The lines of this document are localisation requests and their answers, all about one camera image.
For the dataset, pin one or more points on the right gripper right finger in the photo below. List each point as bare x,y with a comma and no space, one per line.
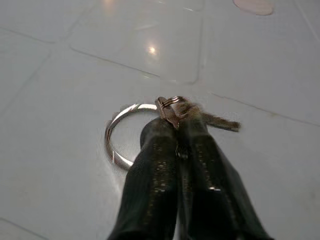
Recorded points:
212,195

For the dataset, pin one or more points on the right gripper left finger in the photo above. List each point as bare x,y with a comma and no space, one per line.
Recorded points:
152,190

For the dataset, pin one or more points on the round white table cap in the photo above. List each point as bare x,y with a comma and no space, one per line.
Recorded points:
255,6

